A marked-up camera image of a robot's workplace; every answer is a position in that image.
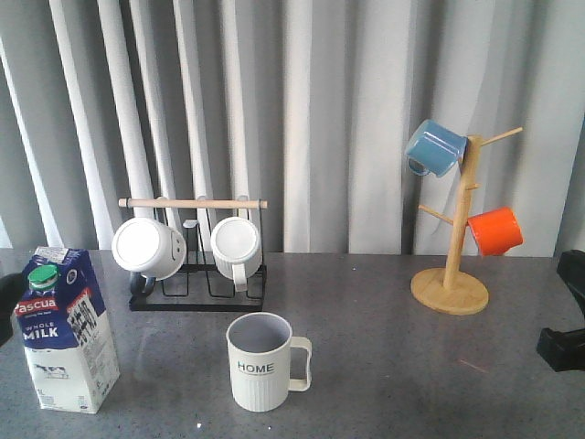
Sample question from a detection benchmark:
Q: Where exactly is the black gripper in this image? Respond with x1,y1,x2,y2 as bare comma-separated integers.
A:
0,273,24,345
536,250,584,372

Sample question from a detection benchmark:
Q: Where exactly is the Pascual whole milk carton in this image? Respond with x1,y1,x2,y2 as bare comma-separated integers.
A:
15,247,120,414

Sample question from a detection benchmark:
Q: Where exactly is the white HOME mug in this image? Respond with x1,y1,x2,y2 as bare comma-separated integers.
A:
226,312,313,412

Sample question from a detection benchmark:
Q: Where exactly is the wooden mug tree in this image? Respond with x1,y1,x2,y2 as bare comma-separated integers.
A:
410,127,523,316

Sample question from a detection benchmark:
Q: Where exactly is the orange enamel mug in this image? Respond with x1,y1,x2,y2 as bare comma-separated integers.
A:
467,207,524,256

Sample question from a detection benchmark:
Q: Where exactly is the white smiley mug on rack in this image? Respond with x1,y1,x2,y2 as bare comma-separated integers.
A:
112,218,187,297

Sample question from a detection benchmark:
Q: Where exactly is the white ribbed mug on rack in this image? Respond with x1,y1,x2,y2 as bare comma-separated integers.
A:
210,217,261,292

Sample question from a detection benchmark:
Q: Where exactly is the blue enamel mug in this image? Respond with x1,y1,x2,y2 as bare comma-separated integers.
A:
405,119,467,177

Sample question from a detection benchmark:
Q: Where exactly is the grey pleated curtain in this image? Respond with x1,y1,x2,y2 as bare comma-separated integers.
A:
1,1,584,256

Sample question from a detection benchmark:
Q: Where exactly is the black wire mug rack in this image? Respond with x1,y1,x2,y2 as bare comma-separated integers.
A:
119,197,268,312

